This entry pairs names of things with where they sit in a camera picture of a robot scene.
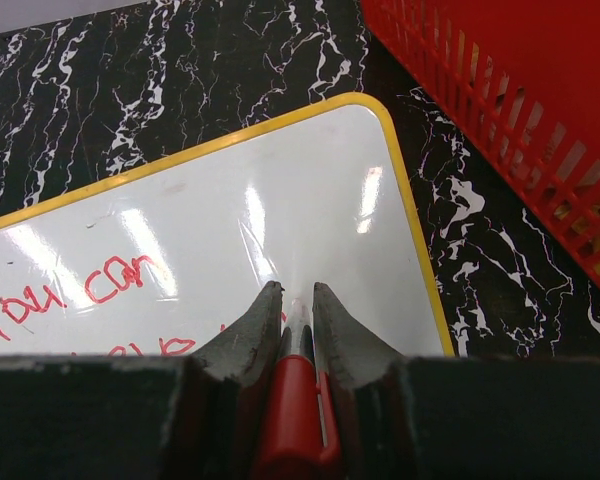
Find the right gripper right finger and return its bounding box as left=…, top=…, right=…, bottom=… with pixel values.
left=312, top=282, right=425, bottom=479

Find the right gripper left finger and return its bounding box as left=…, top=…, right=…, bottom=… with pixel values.
left=159, top=281, right=283, bottom=479

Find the red capped marker pen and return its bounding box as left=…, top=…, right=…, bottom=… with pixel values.
left=250, top=300, right=346, bottom=479

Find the yellow framed whiteboard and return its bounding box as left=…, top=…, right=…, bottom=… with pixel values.
left=0, top=93, right=453, bottom=356

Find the red plastic shopping basket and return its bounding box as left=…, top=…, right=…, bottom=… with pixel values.
left=361, top=1, right=600, bottom=288

